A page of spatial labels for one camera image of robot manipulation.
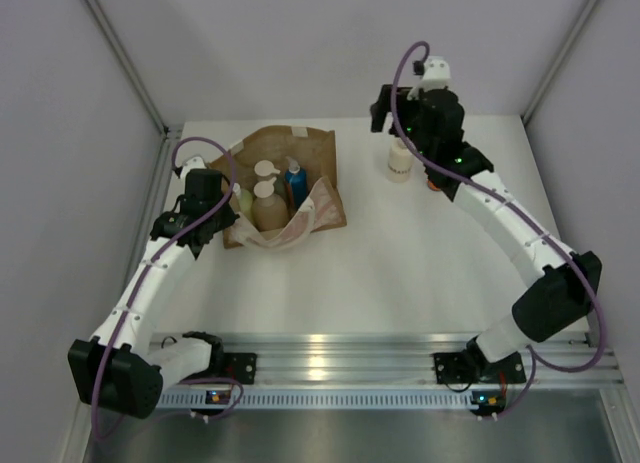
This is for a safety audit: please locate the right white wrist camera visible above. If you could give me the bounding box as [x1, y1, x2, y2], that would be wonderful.
[407, 57, 451, 100]

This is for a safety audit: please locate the dark blue spray bottle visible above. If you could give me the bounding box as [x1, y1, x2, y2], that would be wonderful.
[285, 156, 308, 210]

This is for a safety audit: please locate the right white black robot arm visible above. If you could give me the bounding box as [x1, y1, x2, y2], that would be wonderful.
[370, 84, 602, 382]

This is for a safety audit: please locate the white round cap bottle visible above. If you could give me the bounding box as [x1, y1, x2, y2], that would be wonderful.
[387, 138, 414, 183]

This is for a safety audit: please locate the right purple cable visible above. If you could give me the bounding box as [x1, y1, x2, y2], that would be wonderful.
[391, 41, 609, 424]

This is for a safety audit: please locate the aluminium frame post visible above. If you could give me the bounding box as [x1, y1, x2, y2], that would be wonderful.
[520, 0, 603, 127]
[81, 0, 168, 135]

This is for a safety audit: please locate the right aluminium frame post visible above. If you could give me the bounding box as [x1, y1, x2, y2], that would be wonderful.
[520, 0, 603, 127]

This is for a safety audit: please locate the beige pump bottle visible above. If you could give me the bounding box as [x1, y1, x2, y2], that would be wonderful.
[251, 179, 289, 232]

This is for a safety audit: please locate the aluminium mounting rail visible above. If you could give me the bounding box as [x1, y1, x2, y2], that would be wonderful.
[149, 331, 624, 392]

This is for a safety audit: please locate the purple cable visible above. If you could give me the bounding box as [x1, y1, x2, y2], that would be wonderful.
[92, 136, 246, 442]
[391, 41, 609, 424]

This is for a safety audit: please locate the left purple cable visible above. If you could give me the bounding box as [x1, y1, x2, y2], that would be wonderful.
[92, 136, 246, 442]

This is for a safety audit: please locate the left aluminium frame post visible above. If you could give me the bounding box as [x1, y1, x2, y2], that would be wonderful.
[81, 0, 168, 135]

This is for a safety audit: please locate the slotted cable duct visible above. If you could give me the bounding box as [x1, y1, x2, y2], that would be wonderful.
[157, 389, 500, 410]

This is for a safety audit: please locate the blue orange spray bottle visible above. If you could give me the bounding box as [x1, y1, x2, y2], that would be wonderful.
[427, 179, 441, 192]

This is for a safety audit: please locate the burlap canvas tote bag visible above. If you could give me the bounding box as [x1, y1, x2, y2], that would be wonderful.
[207, 125, 347, 251]

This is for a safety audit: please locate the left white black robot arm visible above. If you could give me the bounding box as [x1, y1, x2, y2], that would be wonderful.
[68, 168, 238, 419]

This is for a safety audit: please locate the grey-green pump bottle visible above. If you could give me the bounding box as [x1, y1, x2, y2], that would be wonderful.
[254, 160, 284, 186]

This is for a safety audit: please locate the yellow-green squeeze bottle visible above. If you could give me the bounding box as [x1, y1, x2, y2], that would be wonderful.
[233, 183, 253, 220]

